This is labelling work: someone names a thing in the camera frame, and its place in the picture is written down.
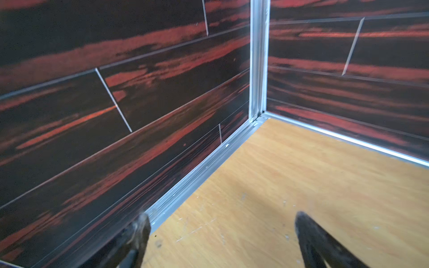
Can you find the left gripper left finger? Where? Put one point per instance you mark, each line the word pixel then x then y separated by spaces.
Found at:
pixel 126 249

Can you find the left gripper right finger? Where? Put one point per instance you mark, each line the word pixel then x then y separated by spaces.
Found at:
pixel 319 249

